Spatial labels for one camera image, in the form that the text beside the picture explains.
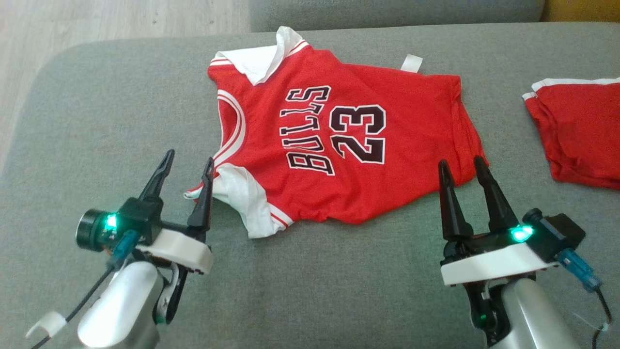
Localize grey sofa back cushion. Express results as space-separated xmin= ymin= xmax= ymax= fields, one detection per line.
xmin=248 ymin=0 xmax=545 ymax=33

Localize large yellow sofa back cushion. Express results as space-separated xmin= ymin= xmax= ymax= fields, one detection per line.
xmin=542 ymin=0 xmax=620 ymax=23

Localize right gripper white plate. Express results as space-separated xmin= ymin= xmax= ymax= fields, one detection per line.
xmin=437 ymin=155 xmax=558 ymax=348

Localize white cable clip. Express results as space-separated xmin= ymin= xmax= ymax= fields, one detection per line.
xmin=25 ymin=311 xmax=67 ymax=339

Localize large grey sofa chaise cushion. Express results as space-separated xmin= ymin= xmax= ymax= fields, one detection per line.
xmin=0 ymin=22 xmax=620 ymax=349

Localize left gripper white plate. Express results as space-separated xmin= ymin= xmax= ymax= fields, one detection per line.
xmin=136 ymin=149 xmax=216 ymax=325

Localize red Bulls 23 jersey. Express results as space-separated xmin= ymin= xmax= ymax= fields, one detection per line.
xmin=183 ymin=26 xmax=486 ymax=239

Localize red shorts with white stripes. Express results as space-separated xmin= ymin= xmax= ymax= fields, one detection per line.
xmin=522 ymin=78 xmax=620 ymax=190

